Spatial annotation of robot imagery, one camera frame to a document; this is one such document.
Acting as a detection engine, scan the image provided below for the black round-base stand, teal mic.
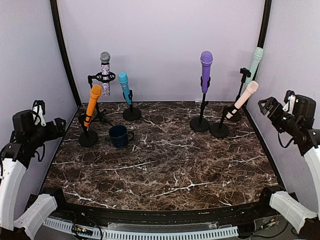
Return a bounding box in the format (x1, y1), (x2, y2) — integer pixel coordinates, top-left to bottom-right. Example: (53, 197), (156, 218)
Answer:
(122, 89), (142, 121)

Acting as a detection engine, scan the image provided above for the orange microphone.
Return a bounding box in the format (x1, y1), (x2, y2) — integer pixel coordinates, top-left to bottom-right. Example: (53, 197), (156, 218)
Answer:
(83, 84), (102, 127)

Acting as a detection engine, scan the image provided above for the dark blue mug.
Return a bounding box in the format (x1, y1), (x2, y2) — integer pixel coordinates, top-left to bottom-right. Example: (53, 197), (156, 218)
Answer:
(108, 125), (135, 149)

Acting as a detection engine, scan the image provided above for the purple microphone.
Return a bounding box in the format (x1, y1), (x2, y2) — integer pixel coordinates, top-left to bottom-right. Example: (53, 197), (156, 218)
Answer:
(200, 50), (214, 94)

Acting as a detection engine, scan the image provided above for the pale pink microphone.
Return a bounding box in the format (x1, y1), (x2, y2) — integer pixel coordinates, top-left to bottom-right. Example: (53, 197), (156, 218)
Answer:
(225, 80), (259, 120)

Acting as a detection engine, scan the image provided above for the teal blue microphone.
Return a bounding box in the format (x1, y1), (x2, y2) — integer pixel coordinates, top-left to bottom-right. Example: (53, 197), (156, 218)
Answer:
(118, 71), (132, 105)

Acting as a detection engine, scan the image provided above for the white slotted cable duct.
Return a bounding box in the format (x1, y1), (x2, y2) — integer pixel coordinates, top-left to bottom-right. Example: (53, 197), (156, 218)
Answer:
(44, 217), (239, 240)

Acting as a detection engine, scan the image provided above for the black front rail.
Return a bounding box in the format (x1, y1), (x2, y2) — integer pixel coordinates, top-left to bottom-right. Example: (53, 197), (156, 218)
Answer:
(51, 202), (276, 227)

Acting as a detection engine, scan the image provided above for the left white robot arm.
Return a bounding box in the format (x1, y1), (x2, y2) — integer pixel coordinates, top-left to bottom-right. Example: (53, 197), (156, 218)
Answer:
(0, 110), (71, 240)

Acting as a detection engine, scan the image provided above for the mint green microphone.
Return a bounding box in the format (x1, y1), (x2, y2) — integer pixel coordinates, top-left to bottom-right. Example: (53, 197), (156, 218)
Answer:
(245, 47), (264, 85)

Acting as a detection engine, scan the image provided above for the black corner post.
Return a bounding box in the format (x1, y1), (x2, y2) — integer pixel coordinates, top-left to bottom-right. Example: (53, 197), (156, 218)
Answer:
(49, 0), (82, 108)
(243, 0), (273, 107)

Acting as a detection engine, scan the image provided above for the black round-base stand, orange mic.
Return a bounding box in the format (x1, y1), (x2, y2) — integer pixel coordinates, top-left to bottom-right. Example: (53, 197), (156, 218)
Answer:
(78, 114), (99, 148)

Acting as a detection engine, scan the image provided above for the black round-base stand, mint mic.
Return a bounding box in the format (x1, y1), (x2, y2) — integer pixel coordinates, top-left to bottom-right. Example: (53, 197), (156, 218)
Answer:
(228, 67), (251, 122)

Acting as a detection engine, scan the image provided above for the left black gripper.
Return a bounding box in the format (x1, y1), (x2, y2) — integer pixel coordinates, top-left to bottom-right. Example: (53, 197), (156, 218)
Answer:
(28, 117), (66, 149)

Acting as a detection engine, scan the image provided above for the right black corner post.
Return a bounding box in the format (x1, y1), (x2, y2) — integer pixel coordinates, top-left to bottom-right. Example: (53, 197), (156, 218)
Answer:
(243, 0), (273, 107)

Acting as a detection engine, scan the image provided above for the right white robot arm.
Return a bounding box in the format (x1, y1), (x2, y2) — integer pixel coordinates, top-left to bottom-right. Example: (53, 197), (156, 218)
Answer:
(255, 91), (320, 240)

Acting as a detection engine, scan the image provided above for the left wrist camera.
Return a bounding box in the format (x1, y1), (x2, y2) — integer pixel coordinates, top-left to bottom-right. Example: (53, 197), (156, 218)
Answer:
(32, 100), (47, 127)

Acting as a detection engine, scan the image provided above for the silver glitter microphone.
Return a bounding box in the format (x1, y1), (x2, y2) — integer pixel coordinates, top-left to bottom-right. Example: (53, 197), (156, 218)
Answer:
(100, 51), (111, 97)

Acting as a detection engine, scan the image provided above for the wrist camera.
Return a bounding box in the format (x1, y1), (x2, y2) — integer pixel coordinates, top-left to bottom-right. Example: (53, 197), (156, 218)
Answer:
(32, 100), (47, 127)
(282, 90), (296, 114)

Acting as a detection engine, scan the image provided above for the left black corner post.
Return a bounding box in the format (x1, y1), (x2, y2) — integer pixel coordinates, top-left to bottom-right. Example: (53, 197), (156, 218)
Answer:
(49, 0), (82, 108)

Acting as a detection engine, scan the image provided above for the black round-base stand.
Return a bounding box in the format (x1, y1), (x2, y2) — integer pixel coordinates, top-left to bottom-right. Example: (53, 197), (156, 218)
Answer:
(189, 76), (211, 132)
(78, 114), (99, 148)
(122, 89), (142, 121)
(228, 67), (251, 122)
(209, 105), (239, 139)

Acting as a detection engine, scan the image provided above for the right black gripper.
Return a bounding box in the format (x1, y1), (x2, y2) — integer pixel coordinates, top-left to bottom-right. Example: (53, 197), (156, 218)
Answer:
(258, 96), (301, 136)

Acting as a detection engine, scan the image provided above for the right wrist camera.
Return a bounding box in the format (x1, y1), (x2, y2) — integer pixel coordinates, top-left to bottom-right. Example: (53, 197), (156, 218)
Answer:
(282, 90), (296, 114)

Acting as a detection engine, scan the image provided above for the black tripod shock-mount stand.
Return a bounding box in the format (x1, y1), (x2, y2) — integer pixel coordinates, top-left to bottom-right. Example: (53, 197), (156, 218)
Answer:
(87, 72), (116, 126)

